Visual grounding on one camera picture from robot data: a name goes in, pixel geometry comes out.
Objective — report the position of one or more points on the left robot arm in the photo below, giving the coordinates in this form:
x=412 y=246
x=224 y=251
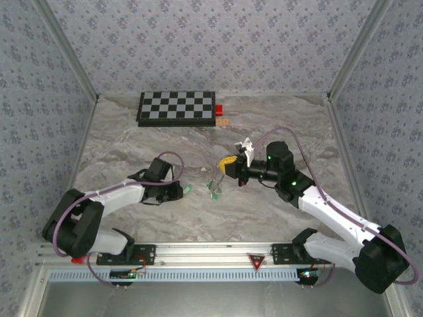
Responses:
x=112 y=195

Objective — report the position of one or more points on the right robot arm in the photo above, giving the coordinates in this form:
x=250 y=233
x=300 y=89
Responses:
x=337 y=214

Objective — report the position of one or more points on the orange wooden block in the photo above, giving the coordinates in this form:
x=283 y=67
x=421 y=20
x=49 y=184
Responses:
x=222 y=122

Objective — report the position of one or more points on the red block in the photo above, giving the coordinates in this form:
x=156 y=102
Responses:
x=219 y=110

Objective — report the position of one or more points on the black grey chessboard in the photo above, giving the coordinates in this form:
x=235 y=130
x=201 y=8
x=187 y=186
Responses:
x=175 y=105

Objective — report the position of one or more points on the small circuit board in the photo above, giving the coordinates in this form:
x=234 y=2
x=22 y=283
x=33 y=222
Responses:
x=125 y=274
x=307 y=274

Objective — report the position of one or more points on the red triangle warning sign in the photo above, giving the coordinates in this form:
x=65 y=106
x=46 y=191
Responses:
x=256 y=261

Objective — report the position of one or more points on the red box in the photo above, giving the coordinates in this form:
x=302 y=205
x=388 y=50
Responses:
x=77 y=260

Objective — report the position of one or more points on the grey metal panel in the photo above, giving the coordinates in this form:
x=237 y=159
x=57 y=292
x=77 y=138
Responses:
x=211 y=300

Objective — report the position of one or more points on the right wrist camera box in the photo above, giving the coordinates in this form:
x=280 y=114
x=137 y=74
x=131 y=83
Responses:
x=246 y=147

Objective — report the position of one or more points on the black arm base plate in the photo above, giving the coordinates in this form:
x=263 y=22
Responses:
x=145 y=254
x=281 y=254

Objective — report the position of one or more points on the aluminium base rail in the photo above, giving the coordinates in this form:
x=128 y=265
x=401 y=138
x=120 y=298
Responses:
x=205 y=254

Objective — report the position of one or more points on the aluminium side rail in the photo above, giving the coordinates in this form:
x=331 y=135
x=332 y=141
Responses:
x=85 y=132
x=340 y=132

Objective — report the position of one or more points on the aluminium frame post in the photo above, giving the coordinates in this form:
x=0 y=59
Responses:
x=69 y=49
x=357 y=49

